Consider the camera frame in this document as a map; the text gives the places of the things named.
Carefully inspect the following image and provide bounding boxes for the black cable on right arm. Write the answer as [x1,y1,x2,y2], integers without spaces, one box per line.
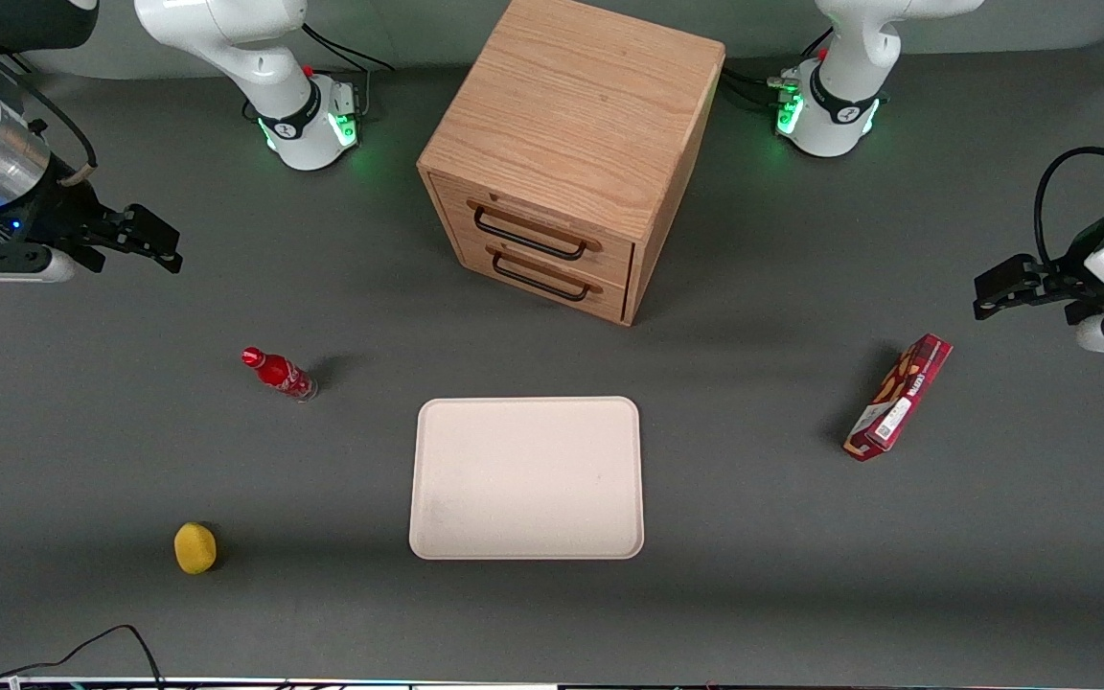
[0,53,99,189]

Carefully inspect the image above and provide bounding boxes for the wooden drawer cabinet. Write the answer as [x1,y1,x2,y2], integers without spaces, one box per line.
[417,0,727,328]

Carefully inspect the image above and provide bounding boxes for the red coke bottle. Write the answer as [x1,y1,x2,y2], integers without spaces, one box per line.
[241,347,319,402]

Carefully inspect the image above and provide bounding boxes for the black cable on table edge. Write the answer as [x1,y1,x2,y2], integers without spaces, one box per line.
[0,624,167,690]

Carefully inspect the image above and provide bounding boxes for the beige plastic tray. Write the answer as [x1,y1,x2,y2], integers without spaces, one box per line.
[408,396,646,562]

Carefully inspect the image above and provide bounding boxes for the black cables at left arm base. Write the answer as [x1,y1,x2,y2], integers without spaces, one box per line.
[719,27,835,108]

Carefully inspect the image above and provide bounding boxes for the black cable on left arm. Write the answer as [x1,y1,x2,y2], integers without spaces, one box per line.
[1033,146,1104,271]

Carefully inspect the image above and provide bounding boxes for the red snack box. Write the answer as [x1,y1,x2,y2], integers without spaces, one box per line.
[843,333,955,463]

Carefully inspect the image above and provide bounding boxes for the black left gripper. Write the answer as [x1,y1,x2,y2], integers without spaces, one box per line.
[973,211,1104,327]

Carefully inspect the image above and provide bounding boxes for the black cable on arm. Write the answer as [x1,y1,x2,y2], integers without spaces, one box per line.
[1033,146,1104,271]
[0,53,99,189]

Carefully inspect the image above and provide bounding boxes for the wooden drawer with long handle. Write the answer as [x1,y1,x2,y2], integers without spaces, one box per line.
[429,172,636,286]

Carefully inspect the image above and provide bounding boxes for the wooden drawer with short handle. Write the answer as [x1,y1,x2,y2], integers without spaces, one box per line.
[454,230,632,324]

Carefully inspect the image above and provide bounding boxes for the black cables at right arm base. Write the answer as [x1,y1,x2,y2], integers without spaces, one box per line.
[299,21,396,122]

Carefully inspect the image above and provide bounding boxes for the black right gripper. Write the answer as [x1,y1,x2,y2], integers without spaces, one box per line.
[25,159,183,275]

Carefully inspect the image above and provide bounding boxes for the yellow sponge ball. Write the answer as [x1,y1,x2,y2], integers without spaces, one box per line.
[173,522,219,576]

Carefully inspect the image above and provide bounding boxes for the black cables at arm base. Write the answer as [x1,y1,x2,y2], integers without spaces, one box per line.
[719,27,835,108]
[299,21,396,122]

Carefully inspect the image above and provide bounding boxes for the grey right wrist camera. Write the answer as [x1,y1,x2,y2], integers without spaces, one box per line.
[0,243,78,285]

